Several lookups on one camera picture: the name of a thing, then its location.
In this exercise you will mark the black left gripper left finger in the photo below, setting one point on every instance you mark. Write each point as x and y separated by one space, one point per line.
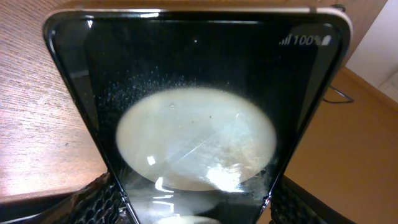
98 202

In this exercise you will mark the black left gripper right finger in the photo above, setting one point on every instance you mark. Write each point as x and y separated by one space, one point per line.
291 204

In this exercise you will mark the black smartphone with lit screen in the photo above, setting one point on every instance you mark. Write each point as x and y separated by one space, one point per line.
196 111

